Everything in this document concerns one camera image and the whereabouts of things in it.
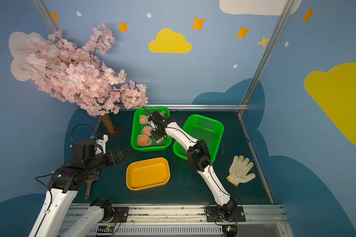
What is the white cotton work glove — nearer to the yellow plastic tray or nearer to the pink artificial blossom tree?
the yellow plastic tray

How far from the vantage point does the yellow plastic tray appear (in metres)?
0.86

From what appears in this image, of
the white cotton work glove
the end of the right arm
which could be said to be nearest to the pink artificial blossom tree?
the end of the right arm

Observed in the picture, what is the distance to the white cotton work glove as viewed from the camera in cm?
88

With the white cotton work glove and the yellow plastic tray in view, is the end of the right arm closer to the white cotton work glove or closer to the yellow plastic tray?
the yellow plastic tray

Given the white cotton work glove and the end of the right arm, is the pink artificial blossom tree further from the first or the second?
the white cotton work glove

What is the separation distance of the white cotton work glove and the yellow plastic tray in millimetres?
388
